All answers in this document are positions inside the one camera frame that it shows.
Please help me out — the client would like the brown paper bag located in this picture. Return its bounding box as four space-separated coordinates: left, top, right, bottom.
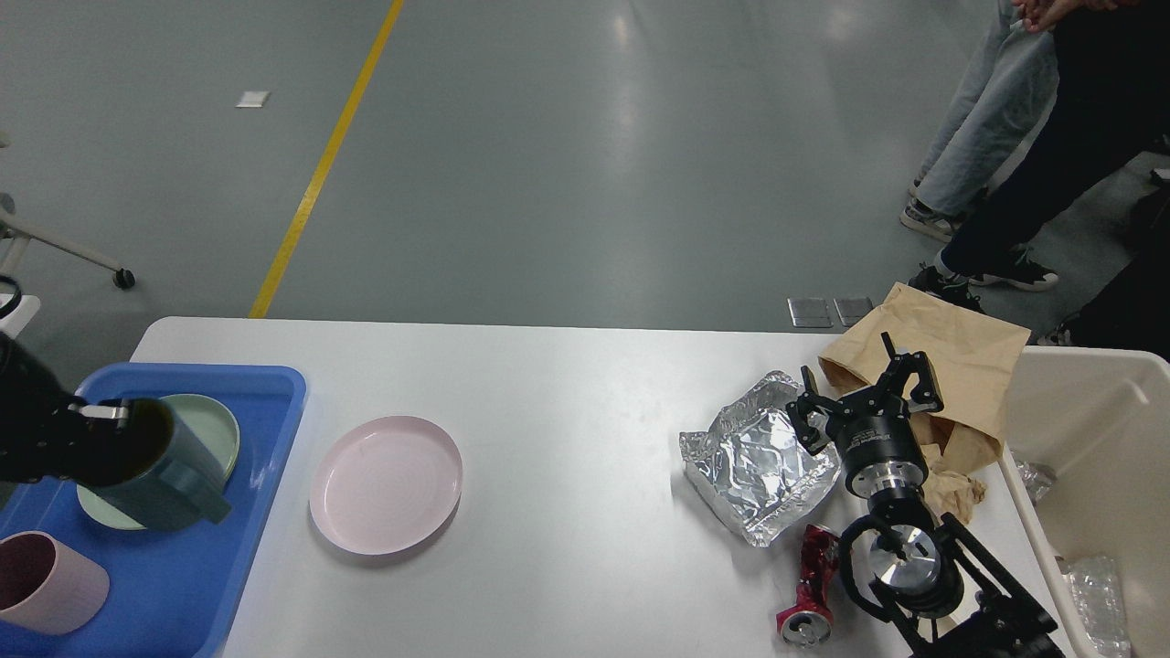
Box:
818 283 1028 525

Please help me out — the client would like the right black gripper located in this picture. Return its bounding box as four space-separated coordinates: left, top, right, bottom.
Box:
787 333 945 499

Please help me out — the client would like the pink plate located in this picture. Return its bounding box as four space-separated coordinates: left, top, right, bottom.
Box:
309 414 464 557

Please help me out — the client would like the light green plate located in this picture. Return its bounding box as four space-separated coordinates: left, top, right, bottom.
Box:
77 393 239 532

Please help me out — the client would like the crushed red soda can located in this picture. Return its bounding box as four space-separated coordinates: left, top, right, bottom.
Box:
776 525 840 647

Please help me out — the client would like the person in dark clothes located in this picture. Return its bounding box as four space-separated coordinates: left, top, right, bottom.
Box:
909 1 1166 311

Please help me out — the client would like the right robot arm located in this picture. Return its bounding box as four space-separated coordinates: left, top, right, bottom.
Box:
786 334 1062 657

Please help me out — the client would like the dark teal mug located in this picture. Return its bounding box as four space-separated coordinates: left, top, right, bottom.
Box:
80 398 230 532

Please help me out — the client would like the crumpled aluminium foil tray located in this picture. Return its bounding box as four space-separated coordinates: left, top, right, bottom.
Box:
677 371 841 548

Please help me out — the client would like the clear plastic bottle in bin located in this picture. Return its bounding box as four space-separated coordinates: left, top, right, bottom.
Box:
1057 555 1133 657

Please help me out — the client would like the crumpled clear plastic wrap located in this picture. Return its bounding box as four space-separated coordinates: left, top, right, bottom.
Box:
1011 452 1058 507

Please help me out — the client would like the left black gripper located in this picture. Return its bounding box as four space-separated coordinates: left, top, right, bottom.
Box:
1 334 133 484

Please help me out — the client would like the white rolling chair base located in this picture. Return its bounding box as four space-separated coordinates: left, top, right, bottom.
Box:
0 133 136 292

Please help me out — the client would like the person in light jeans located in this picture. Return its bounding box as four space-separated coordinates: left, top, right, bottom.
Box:
899 1 1058 242

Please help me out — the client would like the white paper on floor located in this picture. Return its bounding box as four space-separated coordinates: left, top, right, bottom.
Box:
235 90 271 109

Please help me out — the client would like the blue plastic tray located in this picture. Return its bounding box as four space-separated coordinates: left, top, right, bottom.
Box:
1 363 308 657

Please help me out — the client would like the beige plastic bin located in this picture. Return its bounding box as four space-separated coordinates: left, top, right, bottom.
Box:
1000 347 1169 657

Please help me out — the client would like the metal floor socket plate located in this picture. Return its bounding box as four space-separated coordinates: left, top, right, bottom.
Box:
787 297 835 329

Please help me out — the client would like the pink mug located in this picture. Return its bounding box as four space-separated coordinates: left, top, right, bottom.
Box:
1 532 112 636

